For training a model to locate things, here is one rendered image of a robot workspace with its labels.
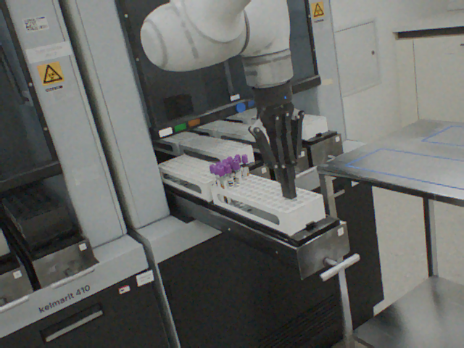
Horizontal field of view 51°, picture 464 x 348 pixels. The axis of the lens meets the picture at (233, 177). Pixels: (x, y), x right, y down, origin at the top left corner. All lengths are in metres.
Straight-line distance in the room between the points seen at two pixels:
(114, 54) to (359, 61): 2.37
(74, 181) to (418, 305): 1.09
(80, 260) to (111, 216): 0.16
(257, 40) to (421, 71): 2.80
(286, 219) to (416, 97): 2.80
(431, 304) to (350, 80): 2.01
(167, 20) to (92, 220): 0.69
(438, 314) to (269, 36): 1.06
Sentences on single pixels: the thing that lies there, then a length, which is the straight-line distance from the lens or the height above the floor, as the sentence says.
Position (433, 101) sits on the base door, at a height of 0.39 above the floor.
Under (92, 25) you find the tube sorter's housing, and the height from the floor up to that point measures 1.28.
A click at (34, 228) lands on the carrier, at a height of 0.85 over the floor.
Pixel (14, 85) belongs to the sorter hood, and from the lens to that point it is 1.22.
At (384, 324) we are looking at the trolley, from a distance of 1.60.
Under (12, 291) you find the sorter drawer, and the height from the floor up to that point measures 0.76.
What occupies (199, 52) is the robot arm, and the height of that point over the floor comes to 1.20.
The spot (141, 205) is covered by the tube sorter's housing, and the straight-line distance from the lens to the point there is 1.36.
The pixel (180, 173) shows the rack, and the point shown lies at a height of 0.86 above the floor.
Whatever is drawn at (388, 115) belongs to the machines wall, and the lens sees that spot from 3.71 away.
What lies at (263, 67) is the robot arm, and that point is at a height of 1.14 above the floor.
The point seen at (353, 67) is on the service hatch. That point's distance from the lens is 3.40.
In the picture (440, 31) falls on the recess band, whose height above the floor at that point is 0.84.
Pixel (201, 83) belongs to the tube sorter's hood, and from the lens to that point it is 1.38.
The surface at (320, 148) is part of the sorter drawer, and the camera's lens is 1.57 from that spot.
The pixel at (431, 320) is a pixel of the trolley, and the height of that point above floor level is 0.28.
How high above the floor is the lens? 1.26
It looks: 19 degrees down
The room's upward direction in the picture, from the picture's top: 12 degrees counter-clockwise
